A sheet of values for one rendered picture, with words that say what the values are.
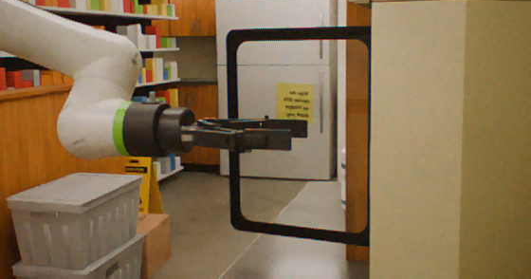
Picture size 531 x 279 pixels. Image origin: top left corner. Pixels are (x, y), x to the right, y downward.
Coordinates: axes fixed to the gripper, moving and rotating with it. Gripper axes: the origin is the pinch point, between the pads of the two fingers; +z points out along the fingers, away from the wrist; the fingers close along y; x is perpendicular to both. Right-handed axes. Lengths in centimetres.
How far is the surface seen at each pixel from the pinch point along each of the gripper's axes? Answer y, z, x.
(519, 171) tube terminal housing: -7.2, 32.8, 2.8
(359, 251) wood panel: 22.6, 8.7, 26.3
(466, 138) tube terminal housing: -14.0, 25.9, -2.5
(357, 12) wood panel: 22.8, 7.9, -19.3
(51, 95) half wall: 190, -178, 14
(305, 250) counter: 26.2, -2.7, 28.3
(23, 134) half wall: 165, -178, 32
